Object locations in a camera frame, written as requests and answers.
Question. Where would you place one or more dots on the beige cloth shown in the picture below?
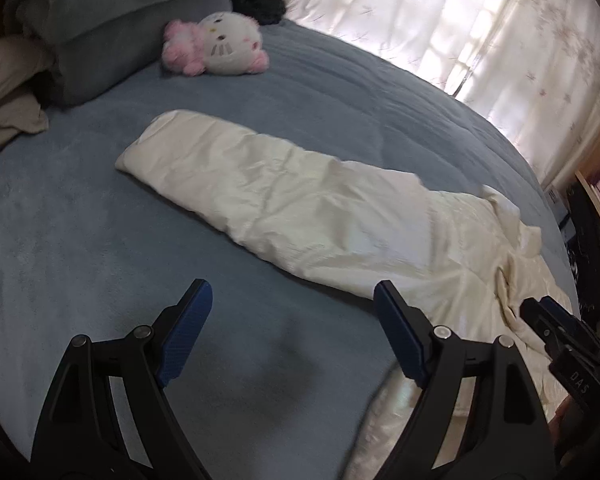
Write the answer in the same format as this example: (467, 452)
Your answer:
(10, 95)

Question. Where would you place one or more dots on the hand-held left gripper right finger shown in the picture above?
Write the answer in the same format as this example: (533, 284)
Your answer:
(400, 332)

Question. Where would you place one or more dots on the cream floral curtain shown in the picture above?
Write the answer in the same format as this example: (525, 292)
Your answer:
(455, 25)

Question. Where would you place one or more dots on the black chair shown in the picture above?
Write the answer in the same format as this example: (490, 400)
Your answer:
(587, 255)

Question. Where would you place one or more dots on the cream puffer jacket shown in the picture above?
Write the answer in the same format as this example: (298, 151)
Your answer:
(290, 210)

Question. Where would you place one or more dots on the folded grey-blue duvet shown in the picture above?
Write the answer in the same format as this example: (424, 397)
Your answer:
(120, 25)

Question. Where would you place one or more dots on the pink and white plush cat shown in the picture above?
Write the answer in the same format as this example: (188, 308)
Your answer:
(220, 45)

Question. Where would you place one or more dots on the blue-grey bed blanket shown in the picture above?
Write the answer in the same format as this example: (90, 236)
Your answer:
(105, 240)

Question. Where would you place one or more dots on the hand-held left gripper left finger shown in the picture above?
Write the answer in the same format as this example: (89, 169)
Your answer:
(187, 330)

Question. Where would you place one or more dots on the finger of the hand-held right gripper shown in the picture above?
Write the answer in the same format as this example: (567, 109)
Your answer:
(535, 317)
(562, 312)

